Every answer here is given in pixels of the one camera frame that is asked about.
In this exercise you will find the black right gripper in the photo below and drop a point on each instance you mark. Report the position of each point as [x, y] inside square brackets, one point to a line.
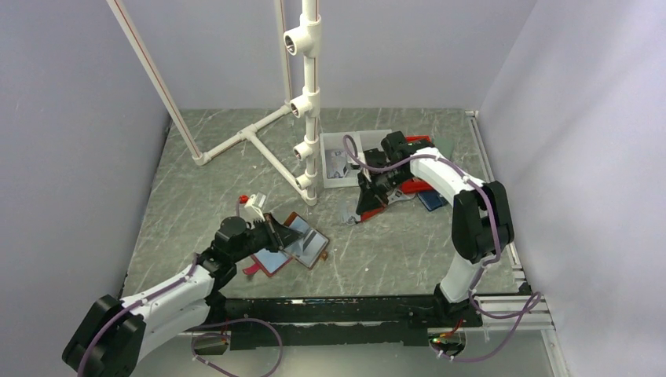
[368, 189]

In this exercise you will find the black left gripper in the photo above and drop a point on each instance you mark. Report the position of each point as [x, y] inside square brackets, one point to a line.
[282, 236]

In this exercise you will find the brown leather card holder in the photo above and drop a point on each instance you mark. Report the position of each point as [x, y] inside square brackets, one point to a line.
[309, 248]

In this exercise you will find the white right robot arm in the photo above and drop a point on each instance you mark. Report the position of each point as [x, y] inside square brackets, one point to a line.
[481, 220]

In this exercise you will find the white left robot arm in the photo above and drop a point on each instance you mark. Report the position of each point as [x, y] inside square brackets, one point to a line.
[117, 333]

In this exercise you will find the blue leather card holder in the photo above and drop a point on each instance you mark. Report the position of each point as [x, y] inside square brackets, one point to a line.
[431, 200]

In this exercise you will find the red plastic bin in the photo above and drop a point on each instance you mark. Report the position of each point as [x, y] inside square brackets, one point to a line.
[415, 185]

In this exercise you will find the silver items in bin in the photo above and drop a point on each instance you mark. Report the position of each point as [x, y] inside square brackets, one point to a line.
[337, 166]

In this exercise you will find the white two-compartment bin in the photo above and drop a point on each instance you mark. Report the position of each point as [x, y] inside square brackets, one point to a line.
[364, 140]

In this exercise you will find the red handled adjustable wrench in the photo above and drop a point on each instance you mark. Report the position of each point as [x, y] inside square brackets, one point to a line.
[395, 196]

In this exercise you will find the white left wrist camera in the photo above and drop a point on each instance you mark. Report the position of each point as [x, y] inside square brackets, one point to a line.
[251, 208]

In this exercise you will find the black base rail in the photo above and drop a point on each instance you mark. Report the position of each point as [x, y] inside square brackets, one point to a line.
[318, 321]

